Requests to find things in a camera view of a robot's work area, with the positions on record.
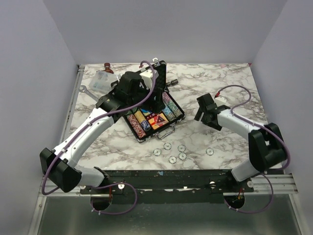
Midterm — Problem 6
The triangular all-in button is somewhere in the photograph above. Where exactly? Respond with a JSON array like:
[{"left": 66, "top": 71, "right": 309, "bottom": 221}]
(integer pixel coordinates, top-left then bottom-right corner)
[{"left": 155, "top": 115, "right": 167, "bottom": 125}]

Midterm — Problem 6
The green yellow blue chip stack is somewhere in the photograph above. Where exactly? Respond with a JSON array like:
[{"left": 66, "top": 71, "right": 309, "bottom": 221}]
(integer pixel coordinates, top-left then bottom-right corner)
[{"left": 134, "top": 109, "right": 151, "bottom": 132}]

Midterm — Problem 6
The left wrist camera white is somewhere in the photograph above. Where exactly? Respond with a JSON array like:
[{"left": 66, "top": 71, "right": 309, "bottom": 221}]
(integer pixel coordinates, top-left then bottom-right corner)
[{"left": 140, "top": 69, "right": 153, "bottom": 89}]

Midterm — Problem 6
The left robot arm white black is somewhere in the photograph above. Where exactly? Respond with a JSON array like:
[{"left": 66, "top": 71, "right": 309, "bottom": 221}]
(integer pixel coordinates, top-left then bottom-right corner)
[{"left": 40, "top": 69, "right": 165, "bottom": 195}]

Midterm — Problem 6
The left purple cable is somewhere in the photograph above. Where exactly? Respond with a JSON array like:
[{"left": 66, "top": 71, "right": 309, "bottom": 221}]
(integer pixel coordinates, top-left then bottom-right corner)
[{"left": 41, "top": 60, "right": 158, "bottom": 215}]

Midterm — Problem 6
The black cylindrical socket tool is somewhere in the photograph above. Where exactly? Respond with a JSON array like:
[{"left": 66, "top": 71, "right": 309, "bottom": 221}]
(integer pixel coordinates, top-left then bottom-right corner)
[{"left": 166, "top": 79, "right": 179, "bottom": 87}]

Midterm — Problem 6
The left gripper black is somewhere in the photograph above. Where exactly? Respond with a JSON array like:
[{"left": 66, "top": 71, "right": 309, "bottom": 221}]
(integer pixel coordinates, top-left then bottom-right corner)
[{"left": 128, "top": 82, "right": 166, "bottom": 114}]

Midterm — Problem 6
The clear plastic organizer box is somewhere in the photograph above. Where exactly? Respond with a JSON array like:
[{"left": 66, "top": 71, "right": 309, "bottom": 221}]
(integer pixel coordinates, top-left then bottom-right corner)
[{"left": 89, "top": 70, "right": 118, "bottom": 94}]

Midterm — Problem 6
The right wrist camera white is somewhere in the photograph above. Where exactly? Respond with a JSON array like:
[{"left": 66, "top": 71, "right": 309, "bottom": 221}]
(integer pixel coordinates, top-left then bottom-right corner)
[{"left": 214, "top": 96, "right": 227, "bottom": 107}]

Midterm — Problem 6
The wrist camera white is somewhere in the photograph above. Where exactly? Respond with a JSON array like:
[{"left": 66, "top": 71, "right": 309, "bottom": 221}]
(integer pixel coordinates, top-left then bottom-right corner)
[
  {"left": 140, "top": 69, "right": 153, "bottom": 89},
  {"left": 214, "top": 96, "right": 227, "bottom": 107}
]

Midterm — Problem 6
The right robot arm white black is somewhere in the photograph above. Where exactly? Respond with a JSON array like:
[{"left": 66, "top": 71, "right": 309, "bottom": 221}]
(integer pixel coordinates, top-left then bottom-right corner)
[{"left": 194, "top": 94, "right": 288, "bottom": 192}]

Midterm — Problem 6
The purple cable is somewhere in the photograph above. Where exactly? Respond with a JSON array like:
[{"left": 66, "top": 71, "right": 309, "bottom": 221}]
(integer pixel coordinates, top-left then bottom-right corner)
[
  {"left": 215, "top": 85, "right": 291, "bottom": 213},
  {"left": 41, "top": 60, "right": 158, "bottom": 215}
]

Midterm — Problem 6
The white blue poker chip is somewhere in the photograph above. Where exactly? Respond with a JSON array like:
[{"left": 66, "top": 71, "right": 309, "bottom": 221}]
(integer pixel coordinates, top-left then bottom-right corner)
[
  {"left": 153, "top": 148, "right": 162, "bottom": 156},
  {"left": 168, "top": 156, "right": 177, "bottom": 164},
  {"left": 163, "top": 142, "right": 172, "bottom": 150},
  {"left": 178, "top": 144, "right": 186, "bottom": 152},
  {"left": 206, "top": 148, "right": 214, "bottom": 156},
  {"left": 179, "top": 152, "right": 187, "bottom": 161}
]

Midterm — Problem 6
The purple green grey chip stack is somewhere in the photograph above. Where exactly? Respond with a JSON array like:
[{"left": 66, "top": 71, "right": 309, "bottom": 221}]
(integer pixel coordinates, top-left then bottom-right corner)
[{"left": 163, "top": 92, "right": 182, "bottom": 118}]

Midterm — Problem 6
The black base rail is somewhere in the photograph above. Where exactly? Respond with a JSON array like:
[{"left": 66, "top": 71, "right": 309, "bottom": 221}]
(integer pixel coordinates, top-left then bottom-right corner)
[{"left": 80, "top": 169, "right": 254, "bottom": 204}]

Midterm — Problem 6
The red playing card deck box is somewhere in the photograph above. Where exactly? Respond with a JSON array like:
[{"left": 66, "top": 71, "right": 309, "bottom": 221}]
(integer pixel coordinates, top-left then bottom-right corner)
[{"left": 148, "top": 113, "right": 169, "bottom": 130}]

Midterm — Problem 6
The light blue chip stack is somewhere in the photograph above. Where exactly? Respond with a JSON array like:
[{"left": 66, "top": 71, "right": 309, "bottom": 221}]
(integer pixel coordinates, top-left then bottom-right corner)
[{"left": 162, "top": 106, "right": 176, "bottom": 121}]

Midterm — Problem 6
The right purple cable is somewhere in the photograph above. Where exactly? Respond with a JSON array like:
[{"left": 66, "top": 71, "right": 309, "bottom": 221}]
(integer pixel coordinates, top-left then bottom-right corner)
[{"left": 215, "top": 85, "right": 291, "bottom": 213}]

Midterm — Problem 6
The silver wrench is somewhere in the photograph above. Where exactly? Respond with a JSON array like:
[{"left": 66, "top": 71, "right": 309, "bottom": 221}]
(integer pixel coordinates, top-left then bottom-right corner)
[{"left": 79, "top": 85, "right": 99, "bottom": 102}]

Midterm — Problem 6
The red white chip stack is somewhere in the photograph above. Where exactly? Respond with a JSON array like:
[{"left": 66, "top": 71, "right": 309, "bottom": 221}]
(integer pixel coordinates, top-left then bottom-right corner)
[{"left": 127, "top": 114, "right": 146, "bottom": 138}]

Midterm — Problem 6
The aluminium extrusion frame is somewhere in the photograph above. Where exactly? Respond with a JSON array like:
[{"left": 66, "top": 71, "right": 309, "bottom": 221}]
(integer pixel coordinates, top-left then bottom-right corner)
[{"left": 26, "top": 65, "right": 85, "bottom": 235}]

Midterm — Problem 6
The blue round dealer button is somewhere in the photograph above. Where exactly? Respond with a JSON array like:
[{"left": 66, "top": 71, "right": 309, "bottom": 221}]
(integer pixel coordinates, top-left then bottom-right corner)
[{"left": 140, "top": 109, "right": 152, "bottom": 116}]

